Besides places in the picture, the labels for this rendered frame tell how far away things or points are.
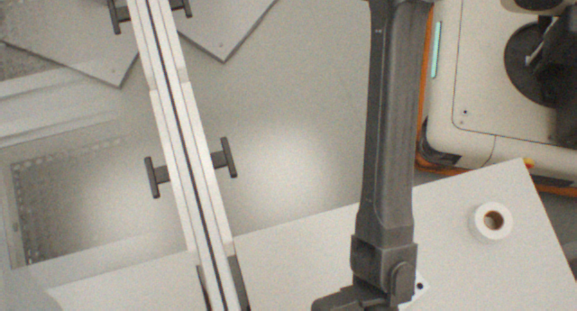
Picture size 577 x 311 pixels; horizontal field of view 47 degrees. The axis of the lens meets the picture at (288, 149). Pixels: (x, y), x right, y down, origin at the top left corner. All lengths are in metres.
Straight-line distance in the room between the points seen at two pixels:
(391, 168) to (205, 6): 1.54
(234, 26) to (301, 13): 0.24
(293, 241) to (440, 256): 0.27
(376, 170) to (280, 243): 0.44
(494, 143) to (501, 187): 0.59
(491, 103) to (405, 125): 1.14
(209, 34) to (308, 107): 0.41
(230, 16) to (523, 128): 1.00
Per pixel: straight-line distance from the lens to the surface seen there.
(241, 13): 2.26
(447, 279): 1.25
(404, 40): 0.80
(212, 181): 1.07
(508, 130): 1.92
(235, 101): 2.14
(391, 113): 0.80
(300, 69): 2.19
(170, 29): 1.20
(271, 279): 1.21
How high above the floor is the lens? 1.95
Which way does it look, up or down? 70 degrees down
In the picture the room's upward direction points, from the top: 6 degrees clockwise
